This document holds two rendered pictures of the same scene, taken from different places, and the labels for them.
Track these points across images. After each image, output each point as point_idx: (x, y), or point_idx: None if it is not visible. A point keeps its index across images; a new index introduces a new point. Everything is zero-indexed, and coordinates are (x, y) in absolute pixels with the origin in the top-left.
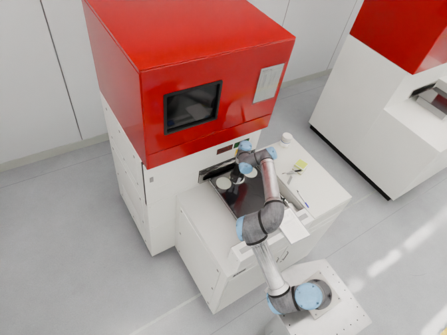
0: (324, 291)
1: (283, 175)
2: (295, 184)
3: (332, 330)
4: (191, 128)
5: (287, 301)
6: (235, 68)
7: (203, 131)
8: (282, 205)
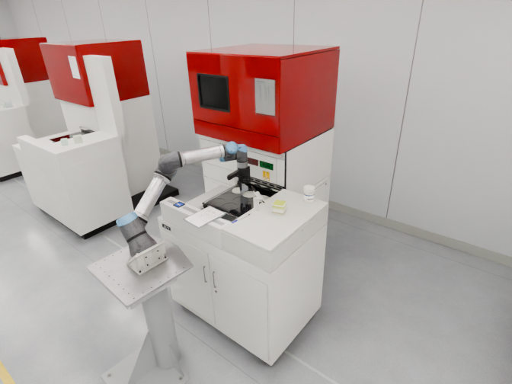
0: (138, 237)
1: (264, 205)
2: (257, 213)
3: (117, 276)
4: (215, 111)
5: None
6: (234, 68)
7: (222, 120)
8: (175, 155)
